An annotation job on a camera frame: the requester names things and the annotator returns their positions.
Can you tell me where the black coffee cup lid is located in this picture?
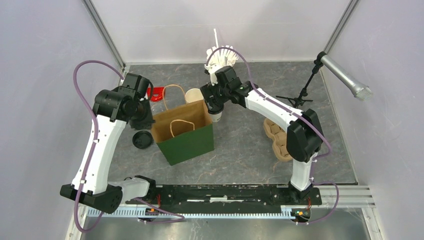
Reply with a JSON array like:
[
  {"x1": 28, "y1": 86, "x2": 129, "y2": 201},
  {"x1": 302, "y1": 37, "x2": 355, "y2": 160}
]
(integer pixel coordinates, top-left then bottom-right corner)
[{"x1": 206, "y1": 103, "x2": 224, "y2": 115}]

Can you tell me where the white paper coffee cup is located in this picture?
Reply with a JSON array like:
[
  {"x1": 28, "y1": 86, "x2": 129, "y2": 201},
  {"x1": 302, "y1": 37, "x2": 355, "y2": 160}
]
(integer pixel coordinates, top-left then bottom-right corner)
[{"x1": 209, "y1": 112, "x2": 222, "y2": 123}]

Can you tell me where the green and brown paper bag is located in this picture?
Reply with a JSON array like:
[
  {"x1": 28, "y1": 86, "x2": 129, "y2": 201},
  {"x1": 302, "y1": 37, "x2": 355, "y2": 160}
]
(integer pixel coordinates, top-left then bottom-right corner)
[{"x1": 151, "y1": 100, "x2": 215, "y2": 166}]

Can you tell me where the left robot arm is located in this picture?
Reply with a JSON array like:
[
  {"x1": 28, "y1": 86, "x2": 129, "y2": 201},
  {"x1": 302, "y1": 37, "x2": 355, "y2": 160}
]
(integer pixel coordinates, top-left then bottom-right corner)
[{"x1": 59, "y1": 73, "x2": 157, "y2": 214}]

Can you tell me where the stack of black lids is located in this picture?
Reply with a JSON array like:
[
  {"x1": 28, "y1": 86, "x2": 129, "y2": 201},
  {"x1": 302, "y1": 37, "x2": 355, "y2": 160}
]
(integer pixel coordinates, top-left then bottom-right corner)
[{"x1": 132, "y1": 130, "x2": 154, "y2": 149}]

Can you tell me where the stack of paper cups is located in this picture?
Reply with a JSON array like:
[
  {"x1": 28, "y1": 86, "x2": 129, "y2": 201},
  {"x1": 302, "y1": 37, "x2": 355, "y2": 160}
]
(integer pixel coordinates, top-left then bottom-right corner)
[{"x1": 184, "y1": 88, "x2": 204, "y2": 104}]

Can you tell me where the bundle of white straws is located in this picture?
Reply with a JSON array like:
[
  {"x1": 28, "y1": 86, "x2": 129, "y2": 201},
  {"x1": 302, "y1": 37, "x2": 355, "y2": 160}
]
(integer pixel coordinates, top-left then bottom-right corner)
[{"x1": 204, "y1": 28, "x2": 239, "y2": 75}]

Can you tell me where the brown pulp cup carrier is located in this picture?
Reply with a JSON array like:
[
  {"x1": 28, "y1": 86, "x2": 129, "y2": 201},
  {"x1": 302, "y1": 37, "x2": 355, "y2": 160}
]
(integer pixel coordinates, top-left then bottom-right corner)
[{"x1": 263, "y1": 118, "x2": 293, "y2": 162}]

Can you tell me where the silver microphone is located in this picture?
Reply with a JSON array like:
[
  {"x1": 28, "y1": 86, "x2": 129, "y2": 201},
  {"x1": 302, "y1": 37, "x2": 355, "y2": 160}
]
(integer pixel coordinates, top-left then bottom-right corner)
[{"x1": 317, "y1": 51, "x2": 373, "y2": 101}]

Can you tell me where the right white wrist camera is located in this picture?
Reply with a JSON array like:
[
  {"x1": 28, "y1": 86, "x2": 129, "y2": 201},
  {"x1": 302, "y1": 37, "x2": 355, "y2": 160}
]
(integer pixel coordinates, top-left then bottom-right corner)
[{"x1": 204, "y1": 64, "x2": 222, "y2": 86}]

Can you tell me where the red plastic bracket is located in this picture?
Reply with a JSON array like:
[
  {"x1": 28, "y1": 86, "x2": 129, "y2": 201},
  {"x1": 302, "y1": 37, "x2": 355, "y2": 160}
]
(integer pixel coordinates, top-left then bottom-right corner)
[{"x1": 146, "y1": 86, "x2": 165, "y2": 102}]

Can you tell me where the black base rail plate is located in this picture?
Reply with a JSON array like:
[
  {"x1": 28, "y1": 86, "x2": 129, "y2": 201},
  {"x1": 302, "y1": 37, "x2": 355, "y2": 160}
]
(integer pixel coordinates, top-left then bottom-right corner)
[{"x1": 142, "y1": 184, "x2": 322, "y2": 214}]

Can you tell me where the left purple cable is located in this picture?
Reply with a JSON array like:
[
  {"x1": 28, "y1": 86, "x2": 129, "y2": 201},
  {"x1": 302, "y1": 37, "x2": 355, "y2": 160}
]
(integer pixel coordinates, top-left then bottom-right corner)
[{"x1": 72, "y1": 60, "x2": 186, "y2": 233}]

